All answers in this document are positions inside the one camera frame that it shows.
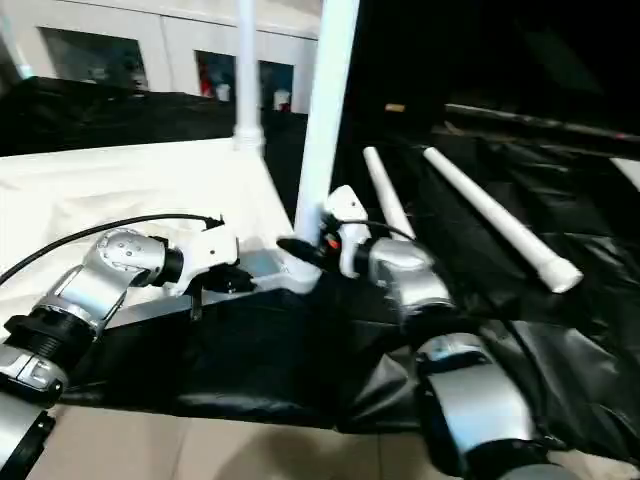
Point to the white plastic table leg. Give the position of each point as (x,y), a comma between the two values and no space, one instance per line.
(246,75)
(325,125)
(500,220)
(387,195)

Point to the white plastic table top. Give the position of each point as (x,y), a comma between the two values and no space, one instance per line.
(125,180)

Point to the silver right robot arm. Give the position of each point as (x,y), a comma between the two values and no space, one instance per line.
(420,280)

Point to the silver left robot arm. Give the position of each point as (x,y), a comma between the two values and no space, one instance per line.
(115,265)

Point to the black mat cloth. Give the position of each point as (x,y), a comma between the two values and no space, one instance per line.
(280,360)

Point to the small tan label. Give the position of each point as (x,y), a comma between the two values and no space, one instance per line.
(395,107)

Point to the long black rod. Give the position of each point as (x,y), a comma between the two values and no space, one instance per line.
(540,122)

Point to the dark tall cabinet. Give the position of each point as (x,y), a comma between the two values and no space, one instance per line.
(475,45)

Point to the white display cabinet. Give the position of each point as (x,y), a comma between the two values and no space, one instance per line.
(150,30)

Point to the white board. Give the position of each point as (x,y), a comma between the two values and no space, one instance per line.
(629,172)

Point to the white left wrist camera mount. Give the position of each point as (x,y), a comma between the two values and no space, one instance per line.
(210,250)

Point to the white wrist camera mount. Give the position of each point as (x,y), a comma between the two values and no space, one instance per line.
(350,210)
(210,250)

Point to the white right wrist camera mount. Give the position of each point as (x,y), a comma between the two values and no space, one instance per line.
(350,210)

